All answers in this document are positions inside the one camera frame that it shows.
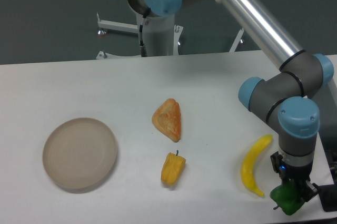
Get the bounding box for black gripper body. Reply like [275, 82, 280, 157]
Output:
[270, 151, 313, 185]

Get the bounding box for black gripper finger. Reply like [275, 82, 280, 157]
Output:
[300, 180, 319, 202]
[281, 176, 294, 188]

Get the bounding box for green toy pepper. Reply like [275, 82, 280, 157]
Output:
[270, 180, 305, 216]

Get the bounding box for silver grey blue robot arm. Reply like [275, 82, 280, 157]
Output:
[128, 0, 334, 202]

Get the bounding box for orange toy pepper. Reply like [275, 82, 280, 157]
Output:
[161, 150, 186, 187]

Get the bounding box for black device at table edge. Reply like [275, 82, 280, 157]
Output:
[317, 147, 337, 212]

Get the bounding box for yellow toy banana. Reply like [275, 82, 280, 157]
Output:
[240, 134, 273, 198]

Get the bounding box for toy toast slice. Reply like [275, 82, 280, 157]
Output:
[152, 98, 182, 142]

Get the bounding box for beige round plate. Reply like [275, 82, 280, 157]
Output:
[42, 118, 117, 192]

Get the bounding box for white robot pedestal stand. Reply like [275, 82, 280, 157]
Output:
[97, 0, 245, 57]

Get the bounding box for black cable on pedestal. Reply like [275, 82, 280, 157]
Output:
[138, 7, 151, 57]

